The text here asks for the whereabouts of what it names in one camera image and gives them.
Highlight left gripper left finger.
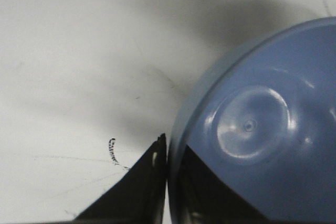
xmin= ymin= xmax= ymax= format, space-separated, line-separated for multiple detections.
xmin=75 ymin=133 xmax=167 ymax=220

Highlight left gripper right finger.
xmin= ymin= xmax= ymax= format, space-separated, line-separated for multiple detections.
xmin=177 ymin=146 xmax=269 ymax=223

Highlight blue bowl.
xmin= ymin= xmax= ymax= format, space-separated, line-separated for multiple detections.
xmin=168 ymin=17 xmax=335 ymax=223

